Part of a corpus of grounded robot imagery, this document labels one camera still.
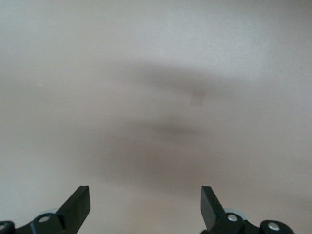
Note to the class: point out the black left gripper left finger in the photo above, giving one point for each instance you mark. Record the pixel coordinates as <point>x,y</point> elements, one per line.
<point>75,212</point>

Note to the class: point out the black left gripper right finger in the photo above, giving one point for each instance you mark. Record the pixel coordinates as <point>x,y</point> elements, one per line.
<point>210,209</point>

